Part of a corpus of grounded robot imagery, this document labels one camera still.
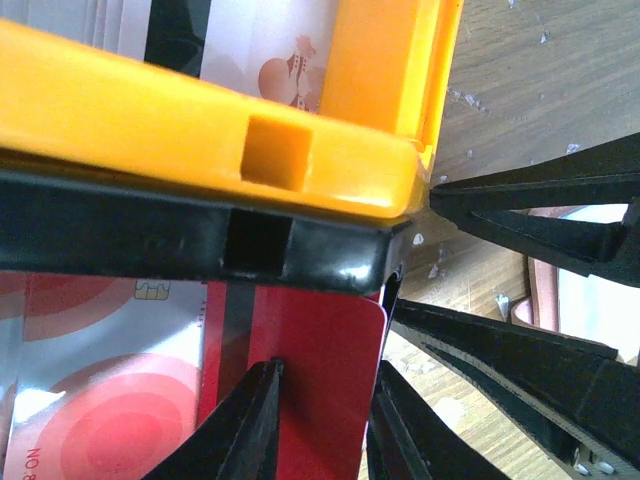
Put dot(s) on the yellow bin with white cards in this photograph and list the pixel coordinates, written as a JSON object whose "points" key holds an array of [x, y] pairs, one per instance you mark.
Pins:
{"points": [[368, 151]]}

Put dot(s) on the stack of red-white cards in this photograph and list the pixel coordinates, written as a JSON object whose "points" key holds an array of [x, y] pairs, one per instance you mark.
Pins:
{"points": [[108, 376]]}

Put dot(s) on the black bin with red cards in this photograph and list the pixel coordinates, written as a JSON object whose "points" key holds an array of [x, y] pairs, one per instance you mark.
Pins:
{"points": [[53, 224]]}

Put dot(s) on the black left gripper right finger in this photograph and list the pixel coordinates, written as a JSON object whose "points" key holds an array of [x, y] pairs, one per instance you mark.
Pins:
{"points": [[406, 439]]}

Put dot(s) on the stack of white cards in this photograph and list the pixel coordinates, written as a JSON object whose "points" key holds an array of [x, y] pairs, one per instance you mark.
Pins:
{"points": [[276, 50]]}

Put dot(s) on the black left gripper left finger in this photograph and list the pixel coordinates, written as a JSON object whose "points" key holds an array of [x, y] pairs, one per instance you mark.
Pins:
{"points": [[239, 439]]}

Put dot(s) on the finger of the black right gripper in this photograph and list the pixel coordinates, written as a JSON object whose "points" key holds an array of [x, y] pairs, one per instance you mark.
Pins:
{"points": [[497, 208], [571, 397]]}

